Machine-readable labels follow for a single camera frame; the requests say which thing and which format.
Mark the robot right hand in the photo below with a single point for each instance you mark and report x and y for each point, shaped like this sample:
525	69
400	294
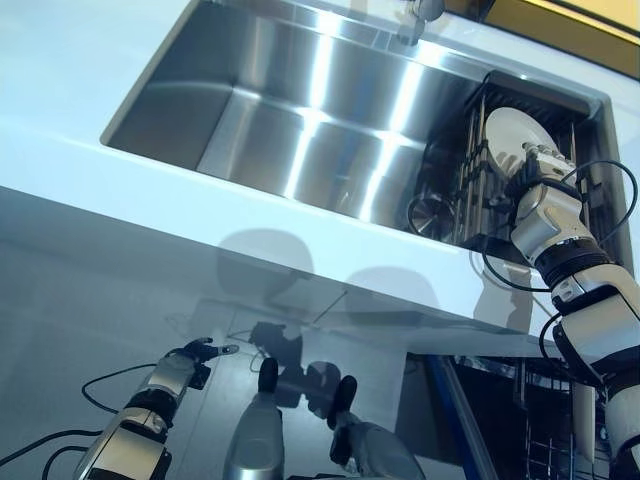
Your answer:
550	170

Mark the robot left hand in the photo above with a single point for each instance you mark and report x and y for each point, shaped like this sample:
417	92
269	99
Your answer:
172	375

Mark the white round ceramic plate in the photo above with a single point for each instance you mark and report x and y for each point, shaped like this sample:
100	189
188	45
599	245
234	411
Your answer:
584	425
510	130

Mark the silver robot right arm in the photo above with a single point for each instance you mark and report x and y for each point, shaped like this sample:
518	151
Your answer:
545	225

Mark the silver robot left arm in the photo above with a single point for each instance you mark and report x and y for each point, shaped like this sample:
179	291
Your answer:
125	445

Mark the dishwasher with open door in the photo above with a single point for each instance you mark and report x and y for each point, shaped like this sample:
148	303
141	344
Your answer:
465	415

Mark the black dish rack metal rods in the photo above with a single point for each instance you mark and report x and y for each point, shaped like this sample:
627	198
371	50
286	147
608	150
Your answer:
550	100

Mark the black robot left foot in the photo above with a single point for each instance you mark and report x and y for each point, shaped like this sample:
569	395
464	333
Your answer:
267	375

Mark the black robot foot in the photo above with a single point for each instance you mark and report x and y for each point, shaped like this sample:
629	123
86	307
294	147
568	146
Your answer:
347	395
267	375

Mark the silver robot left leg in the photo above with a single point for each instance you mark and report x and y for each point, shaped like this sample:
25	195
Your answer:
255	440

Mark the round steel sink drain strainer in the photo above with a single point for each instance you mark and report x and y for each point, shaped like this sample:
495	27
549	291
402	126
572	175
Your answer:
432	215

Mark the black robot right foot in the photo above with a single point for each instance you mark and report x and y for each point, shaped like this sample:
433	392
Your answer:
347	395

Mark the narrow white glossy cabinet door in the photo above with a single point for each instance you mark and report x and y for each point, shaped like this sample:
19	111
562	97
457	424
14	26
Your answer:
370	327

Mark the chrome gooseneck kitchen faucet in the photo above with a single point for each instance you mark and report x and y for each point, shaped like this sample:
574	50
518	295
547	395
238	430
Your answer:
417	15

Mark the stainless steel sink basin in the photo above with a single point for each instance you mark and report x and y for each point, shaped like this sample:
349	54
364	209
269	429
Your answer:
325	125

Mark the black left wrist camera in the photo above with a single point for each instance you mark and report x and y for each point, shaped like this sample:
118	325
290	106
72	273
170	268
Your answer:
201	376

